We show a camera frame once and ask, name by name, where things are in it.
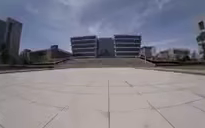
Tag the pale concrete slab plaza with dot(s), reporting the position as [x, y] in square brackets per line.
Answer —
[90, 86]

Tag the tall dark building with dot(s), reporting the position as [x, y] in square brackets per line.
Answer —
[5, 40]

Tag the low brown building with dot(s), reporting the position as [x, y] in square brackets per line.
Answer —
[46, 54]

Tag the small grey building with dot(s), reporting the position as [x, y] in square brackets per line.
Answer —
[147, 51]

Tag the wide stone stairway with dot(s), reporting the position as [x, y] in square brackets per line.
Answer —
[105, 62]

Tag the large banded central building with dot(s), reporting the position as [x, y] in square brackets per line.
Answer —
[105, 46]

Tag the low distant building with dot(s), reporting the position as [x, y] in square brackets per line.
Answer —
[175, 54]

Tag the low dark wall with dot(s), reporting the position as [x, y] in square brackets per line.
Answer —
[183, 66]
[16, 67]

